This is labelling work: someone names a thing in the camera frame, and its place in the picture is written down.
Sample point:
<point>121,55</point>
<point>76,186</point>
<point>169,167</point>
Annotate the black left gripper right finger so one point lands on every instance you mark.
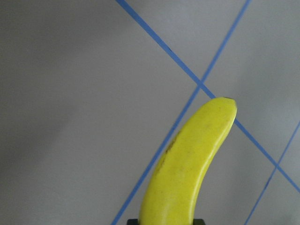
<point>198,221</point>

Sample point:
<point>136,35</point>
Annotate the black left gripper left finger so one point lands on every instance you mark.
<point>133,221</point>

